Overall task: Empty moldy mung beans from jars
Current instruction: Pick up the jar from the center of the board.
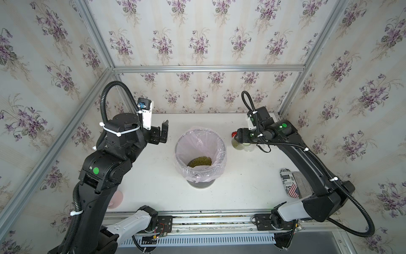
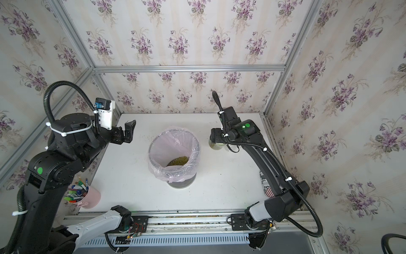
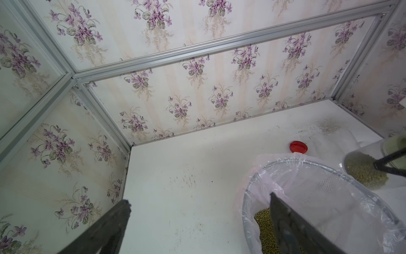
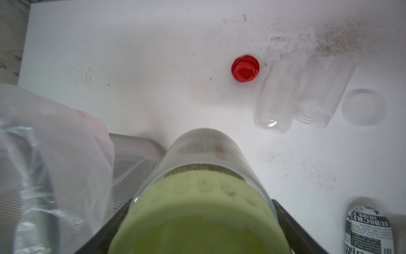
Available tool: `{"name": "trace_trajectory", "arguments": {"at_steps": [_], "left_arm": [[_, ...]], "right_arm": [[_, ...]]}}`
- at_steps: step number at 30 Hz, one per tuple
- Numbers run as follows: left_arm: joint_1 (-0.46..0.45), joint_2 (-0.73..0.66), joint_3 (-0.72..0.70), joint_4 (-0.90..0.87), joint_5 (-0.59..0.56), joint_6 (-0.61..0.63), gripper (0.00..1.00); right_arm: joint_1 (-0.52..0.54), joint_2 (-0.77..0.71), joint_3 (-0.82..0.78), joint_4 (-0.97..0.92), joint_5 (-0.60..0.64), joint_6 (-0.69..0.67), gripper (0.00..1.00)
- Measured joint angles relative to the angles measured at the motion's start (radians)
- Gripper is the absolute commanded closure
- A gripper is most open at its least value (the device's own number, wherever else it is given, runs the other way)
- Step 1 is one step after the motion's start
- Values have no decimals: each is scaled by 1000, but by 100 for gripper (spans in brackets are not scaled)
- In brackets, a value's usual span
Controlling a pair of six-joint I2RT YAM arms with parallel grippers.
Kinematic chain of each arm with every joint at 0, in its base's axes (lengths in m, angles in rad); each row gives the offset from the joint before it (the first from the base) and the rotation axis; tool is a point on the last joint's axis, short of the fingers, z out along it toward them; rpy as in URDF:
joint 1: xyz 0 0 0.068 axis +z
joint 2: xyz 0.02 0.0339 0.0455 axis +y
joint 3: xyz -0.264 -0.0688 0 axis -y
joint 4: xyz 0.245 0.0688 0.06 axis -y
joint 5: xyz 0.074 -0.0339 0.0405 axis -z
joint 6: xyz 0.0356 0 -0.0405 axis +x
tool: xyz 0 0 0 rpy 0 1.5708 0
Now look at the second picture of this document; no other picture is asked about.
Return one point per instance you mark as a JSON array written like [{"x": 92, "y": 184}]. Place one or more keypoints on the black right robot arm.
[{"x": 288, "y": 194}]

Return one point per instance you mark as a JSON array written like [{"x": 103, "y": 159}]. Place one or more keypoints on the printed can with flag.
[{"x": 266, "y": 186}]

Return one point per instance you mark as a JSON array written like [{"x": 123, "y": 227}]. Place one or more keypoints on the coloured pens in cup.
[{"x": 77, "y": 192}]

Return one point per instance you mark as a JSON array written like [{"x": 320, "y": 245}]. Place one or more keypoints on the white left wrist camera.
[{"x": 105, "y": 108}]

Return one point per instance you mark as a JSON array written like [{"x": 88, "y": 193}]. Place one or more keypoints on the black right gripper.
[{"x": 216, "y": 135}]

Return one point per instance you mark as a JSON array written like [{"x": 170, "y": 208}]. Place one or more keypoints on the pink cup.
[{"x": 92, "y": 198}]

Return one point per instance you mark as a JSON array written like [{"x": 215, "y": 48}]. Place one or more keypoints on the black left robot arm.
[{"x": 75, "y": 141}]

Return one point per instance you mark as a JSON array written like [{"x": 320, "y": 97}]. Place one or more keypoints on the aluminium mounting rail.
[{"x": 153, "y": 223}]

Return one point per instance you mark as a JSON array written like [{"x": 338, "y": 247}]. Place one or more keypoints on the white vented cable duct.
[{"x": 180, "y": 240}]

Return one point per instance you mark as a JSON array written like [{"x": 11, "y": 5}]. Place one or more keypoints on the mesh bin with pink bag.
[{"x": 174, "y": 156}]

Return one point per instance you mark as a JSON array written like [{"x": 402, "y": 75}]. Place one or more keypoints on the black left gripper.
[{"x": 117, "y": 137}]

